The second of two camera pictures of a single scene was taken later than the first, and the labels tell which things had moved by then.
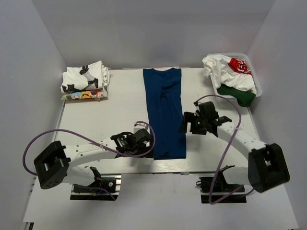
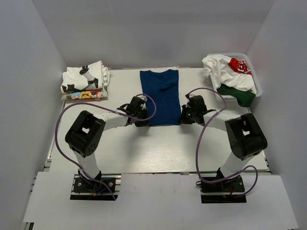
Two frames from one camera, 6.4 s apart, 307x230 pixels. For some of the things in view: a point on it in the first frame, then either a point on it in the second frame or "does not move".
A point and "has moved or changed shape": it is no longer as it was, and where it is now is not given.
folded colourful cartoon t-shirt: [95, 95] does not move
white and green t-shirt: [232, 77] does not move
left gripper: [148, 148] to [143, 115]
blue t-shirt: [163, 95] has moved or changed shape
